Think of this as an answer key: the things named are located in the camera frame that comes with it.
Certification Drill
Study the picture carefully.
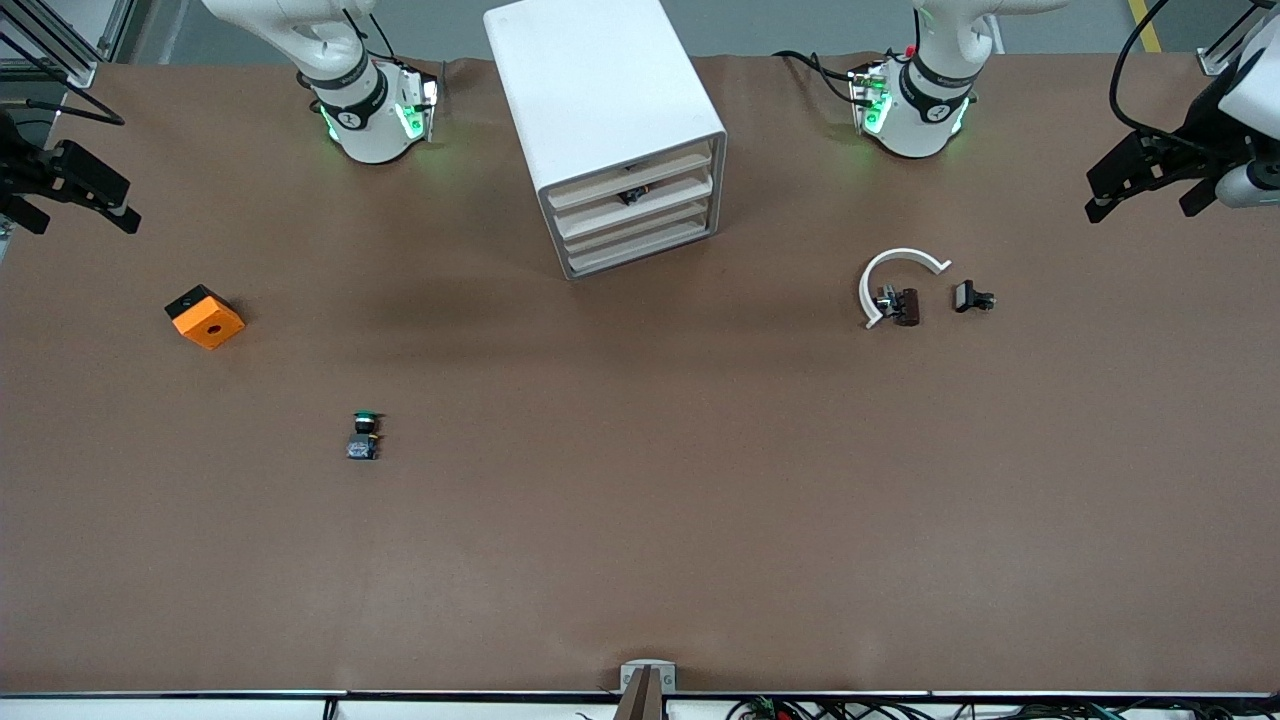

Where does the green push button switch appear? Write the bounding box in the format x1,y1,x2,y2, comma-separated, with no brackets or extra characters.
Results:
346,410,385,462

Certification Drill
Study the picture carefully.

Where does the orange block with black side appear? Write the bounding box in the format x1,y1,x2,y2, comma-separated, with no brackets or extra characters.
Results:
165,284,246,350

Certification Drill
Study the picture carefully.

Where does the white curved plastic piece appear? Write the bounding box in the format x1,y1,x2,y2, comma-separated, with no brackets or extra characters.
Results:
859,247,952,330

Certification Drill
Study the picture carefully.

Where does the small brown metal part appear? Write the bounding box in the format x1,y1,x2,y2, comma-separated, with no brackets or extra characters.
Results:
876,285,921,328

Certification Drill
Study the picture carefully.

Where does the aluminium frame post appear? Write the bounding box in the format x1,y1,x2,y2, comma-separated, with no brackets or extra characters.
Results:
0,0,136,89
1198,0,1266,77

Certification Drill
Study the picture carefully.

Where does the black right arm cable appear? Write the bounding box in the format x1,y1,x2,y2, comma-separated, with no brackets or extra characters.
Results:
0,30,127,127

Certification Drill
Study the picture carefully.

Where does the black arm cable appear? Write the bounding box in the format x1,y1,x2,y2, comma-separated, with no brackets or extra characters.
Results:
1108,0,1201,143
0,30,127,127

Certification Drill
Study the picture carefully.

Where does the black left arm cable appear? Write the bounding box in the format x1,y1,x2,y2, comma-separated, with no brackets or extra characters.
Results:
1108,0,1201,143

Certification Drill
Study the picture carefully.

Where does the black base cable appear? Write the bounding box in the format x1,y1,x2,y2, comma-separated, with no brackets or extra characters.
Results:
772,48,863,107

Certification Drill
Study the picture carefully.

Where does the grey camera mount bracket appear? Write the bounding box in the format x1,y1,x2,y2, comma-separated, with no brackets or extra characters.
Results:
619,659,678,720

